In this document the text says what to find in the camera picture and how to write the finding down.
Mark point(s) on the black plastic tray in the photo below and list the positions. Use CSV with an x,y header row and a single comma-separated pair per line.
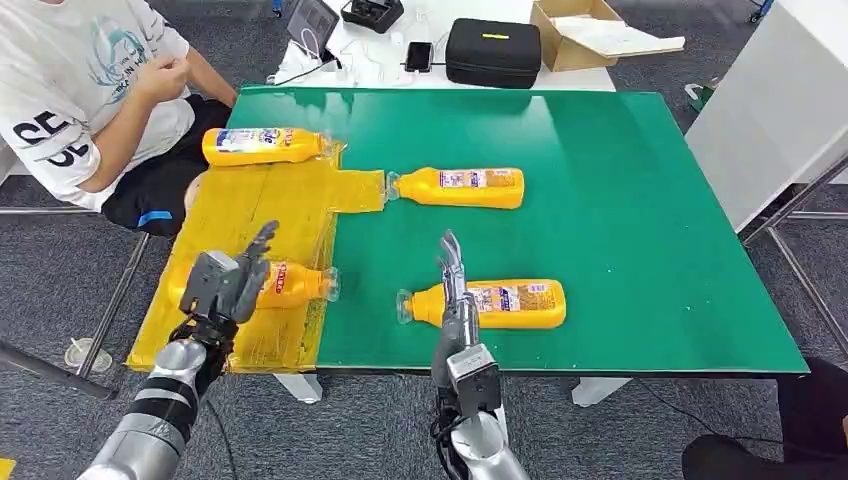
x,y
372,13

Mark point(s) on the green and white object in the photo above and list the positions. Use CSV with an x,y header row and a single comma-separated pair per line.
x,y
700,96

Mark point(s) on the cardboard box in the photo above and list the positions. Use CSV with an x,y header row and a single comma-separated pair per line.
x,y
563,53

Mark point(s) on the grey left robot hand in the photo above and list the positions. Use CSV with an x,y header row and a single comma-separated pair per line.
x,y
252,285

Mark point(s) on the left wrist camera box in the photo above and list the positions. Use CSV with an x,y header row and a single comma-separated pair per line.
x,y
208,281

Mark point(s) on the black smartphone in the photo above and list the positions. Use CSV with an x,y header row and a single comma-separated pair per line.
x,y
418,57

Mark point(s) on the white slanted table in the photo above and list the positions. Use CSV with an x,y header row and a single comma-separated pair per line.
x,y
775,109

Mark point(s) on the white side table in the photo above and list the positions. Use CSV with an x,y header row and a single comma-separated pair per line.
x,y
371,66

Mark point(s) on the green table mat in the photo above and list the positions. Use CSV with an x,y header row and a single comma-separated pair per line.
x,y
629,232

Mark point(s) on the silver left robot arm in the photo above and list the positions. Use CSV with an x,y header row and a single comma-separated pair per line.
x,y
152,424

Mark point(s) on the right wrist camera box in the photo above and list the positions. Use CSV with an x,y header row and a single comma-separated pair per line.
x,y
476,381

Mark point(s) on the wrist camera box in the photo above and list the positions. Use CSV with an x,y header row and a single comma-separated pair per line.
x,y
208,281
476,381

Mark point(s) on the orange drink bottle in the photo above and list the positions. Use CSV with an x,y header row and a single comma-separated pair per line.
x,y
265,154
530,314
424,189
295,286

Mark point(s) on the metal table leg frame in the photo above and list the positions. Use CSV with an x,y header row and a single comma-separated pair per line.
x,y
795,202

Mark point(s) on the grey metal floor frame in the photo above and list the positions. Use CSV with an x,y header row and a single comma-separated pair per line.
x,y
112,308

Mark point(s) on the clear plastic cup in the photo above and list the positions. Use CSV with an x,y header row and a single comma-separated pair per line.
x,y
77,358

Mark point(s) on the dark tablet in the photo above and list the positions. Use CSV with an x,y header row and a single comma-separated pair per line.
x,y
311,21

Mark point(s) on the black zippered case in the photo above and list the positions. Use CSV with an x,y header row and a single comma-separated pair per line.
x,y
493,58

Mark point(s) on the yellow plastic sheet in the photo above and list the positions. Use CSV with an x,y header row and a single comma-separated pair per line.
x,y
225,218

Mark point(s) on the white table leg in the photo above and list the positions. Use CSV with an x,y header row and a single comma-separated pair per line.
x,y
596,391
301,389

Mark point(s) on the person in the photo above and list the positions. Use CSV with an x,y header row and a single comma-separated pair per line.
x,y
66,86

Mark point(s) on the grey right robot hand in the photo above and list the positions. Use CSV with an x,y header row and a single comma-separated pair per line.
x,y
457,324

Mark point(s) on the white board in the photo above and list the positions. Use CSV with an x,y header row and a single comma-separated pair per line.
x,y
616,36

